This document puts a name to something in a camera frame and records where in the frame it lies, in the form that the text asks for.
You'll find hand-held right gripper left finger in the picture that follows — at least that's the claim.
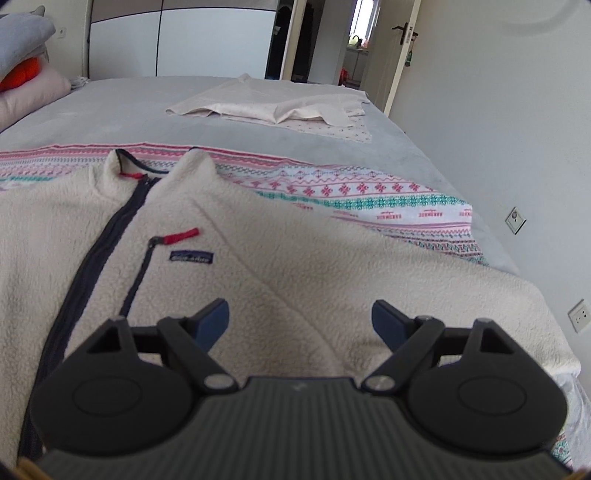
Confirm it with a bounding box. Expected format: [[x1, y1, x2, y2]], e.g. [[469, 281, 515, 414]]
[[87, 298, 235, 394]]

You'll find white sliding-door wardrobe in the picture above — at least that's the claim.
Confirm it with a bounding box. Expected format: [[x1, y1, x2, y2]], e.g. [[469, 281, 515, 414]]
[[83, 0, 296, 81]]

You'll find dotted white cloth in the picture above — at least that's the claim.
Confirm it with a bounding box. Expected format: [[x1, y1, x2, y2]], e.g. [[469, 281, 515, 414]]
[[222, 99, 374, 143]]

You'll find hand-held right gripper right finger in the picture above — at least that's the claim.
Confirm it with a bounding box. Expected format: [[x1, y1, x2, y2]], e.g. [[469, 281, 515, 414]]
[[361, 299, 513, 396]]

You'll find white door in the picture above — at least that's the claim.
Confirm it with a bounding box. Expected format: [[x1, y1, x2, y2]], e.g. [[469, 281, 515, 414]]
[[358, 0, 423, 118]]

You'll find cream cloth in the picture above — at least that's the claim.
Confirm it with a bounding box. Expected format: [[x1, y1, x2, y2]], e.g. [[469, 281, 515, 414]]
[[165, 73, 370, 126]]

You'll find patterned pink teal blanket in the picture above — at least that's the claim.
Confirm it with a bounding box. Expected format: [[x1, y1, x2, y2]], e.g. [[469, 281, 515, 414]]
[[0, 142, 580, 476]]

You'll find cream fleece jacket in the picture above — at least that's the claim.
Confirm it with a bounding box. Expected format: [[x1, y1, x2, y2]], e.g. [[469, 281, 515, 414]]
[[0, 148, 581, 467]]

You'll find grey bed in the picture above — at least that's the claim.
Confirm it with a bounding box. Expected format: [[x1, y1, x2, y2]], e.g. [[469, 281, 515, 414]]
[[0, 76, 522, 278]]

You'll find grey pillow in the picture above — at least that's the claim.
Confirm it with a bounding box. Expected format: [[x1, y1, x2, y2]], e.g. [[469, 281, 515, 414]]
[[0, 6, 57, 81]]

